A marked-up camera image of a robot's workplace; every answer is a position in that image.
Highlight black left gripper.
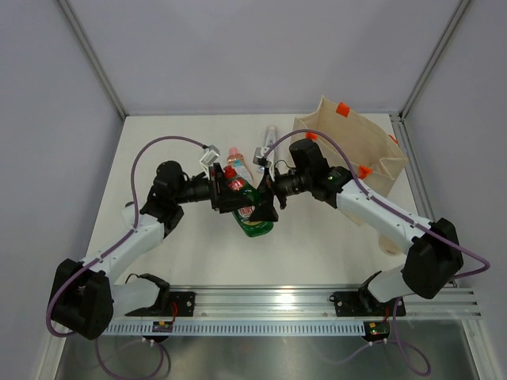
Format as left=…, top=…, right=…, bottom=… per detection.
left=173, top=163, right=252, bottom=213

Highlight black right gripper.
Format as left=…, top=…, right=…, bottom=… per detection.
left=250, top=165, right=312, bottom=222

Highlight green dish soap bottle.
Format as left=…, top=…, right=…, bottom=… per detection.
left=223, top=165, right=273, bottom=238

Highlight white box under arm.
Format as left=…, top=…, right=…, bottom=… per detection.
left=121, top=202, right=135, bottom=228

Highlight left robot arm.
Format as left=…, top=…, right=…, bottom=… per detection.
left=46, top=161, right=258, bottom=340

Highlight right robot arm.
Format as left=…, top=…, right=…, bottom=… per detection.
left=251, top=139, right=463, bottom=314

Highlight pink shampoo bottle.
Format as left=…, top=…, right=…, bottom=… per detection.
left=227, top=147, right=255, bottom=185

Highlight silver tube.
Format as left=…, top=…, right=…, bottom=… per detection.
left=261, top=125, right=278, bottom=163

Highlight cream pump bottle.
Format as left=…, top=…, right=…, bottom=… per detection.
left=379, top=234, right=402, bottom=257

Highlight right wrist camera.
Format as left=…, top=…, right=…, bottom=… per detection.
left=253, top=146, right=273, bottom=170

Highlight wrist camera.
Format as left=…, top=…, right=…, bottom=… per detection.
left=253, top=146, right=273, bottom=170
left=199, top=145, right=220, bottom=173

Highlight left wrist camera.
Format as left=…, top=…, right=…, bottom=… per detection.
left=199, top=145, right=220, bottom=173

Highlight canvas bag orange handles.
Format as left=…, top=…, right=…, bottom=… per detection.
left=292, top=94, right=410, bottom=229

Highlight aluminium rail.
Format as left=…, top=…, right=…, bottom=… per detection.
left=51, top=285, right=482, bottom=321

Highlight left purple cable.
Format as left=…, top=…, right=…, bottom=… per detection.
left=45, top=135, right=207, bottom=377

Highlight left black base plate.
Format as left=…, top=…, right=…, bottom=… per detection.
left=154, top=291, right=196, bottom=317

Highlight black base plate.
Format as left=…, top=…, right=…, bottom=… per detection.
left=154, top=291, right=196, bottom=317
left=329, top=291, right=406, bottom=317

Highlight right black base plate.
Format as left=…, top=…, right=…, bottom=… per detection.
left=329, top=291, right=406, bottom=317

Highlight white slotted cable duct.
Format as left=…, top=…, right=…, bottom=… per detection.
left=103, top=320, right=366, bottom=336

